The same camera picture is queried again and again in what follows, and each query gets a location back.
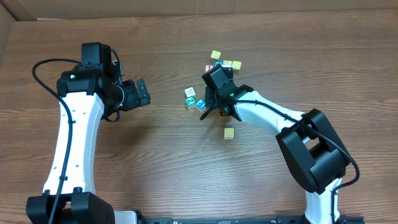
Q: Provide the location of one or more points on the blue letter block in row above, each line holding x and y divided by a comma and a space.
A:
218, 63

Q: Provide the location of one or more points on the blue letter P block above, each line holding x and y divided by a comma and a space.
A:
200, 105

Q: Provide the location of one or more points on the yellow block in row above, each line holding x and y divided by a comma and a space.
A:
228, 62

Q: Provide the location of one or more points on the yellow block far top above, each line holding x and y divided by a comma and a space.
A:
215, 55

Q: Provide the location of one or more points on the green letter Z block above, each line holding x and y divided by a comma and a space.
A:
190, 102

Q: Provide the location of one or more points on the yellow letter K block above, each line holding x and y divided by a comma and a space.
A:
228, 133

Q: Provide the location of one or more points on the white sketch block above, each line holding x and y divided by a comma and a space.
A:
189, 92

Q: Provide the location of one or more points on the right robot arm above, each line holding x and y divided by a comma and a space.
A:
315, 155

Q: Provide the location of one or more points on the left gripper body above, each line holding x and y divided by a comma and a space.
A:
137, 95

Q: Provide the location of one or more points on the red letter I block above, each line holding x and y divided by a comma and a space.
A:
208, 68

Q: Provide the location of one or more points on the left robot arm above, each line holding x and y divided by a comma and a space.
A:
69, 195

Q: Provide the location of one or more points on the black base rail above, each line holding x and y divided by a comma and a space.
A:
236, 221

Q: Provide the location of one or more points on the yellow block row end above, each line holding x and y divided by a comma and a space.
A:
236, 65

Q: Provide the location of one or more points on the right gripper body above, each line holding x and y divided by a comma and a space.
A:
210, 97

